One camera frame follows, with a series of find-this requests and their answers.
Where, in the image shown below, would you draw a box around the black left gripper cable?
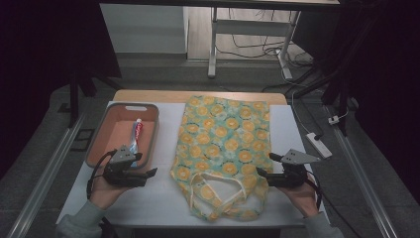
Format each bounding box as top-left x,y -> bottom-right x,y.
85,149 -> 119,200

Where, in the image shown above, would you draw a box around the black floor cables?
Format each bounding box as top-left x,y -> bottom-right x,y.
214,8 -> 315,67

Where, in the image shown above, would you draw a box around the white metal desk frame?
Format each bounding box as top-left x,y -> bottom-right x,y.
207,6 -> 302,80

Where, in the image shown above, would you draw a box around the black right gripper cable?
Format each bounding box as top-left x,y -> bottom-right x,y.
306,171 -> 365,238

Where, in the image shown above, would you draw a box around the metal floor rail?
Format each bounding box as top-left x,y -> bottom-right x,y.
6,110 -> 87,238
325,105 -> 400,238

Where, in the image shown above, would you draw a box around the white cable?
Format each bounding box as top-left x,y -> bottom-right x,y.
280,67 -> 313,135

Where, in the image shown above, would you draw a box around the white power strip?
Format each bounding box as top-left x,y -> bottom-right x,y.
304,131 -> 334,160

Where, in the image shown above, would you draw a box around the person's right hand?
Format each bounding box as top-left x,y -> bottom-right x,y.
279,174 -> 321,219

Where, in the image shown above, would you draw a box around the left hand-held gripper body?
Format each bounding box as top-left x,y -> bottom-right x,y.
103,144 -> 149,188

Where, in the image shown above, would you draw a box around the black stand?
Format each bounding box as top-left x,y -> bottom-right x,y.
291,9 -> 374,137
57,70 -> 125,130

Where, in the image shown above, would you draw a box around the yellow floral cloth tote bag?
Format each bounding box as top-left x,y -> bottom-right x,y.
169,94 -> 274,223

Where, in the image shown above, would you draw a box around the white table mat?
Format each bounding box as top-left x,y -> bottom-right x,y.
55,100 -> 330,230

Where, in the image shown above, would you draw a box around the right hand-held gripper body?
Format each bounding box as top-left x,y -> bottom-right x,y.
265,148 -> 322,189

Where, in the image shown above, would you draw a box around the person's left hand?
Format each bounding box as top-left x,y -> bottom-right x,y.
88,178 -> 137,211

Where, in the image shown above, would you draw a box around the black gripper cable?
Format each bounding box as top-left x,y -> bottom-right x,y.
306,171 -> 365,238
85,149 -> 119,200

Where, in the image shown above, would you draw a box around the orange plastic basket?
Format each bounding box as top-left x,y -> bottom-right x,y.
84,102 -> 160,174

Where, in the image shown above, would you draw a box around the toothpaste tube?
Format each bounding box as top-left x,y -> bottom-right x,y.
128,117 -> 144,169

